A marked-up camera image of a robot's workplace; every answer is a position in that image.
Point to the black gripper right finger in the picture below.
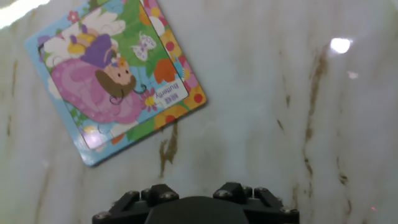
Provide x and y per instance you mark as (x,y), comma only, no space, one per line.
(270,214)

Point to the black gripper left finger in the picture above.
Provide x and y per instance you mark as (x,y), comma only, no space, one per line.
(130,213)

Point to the colourful butterfly puzzle board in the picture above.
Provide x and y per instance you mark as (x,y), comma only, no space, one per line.
(140,46)

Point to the marble pattern board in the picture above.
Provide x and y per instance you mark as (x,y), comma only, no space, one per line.
(264,109)

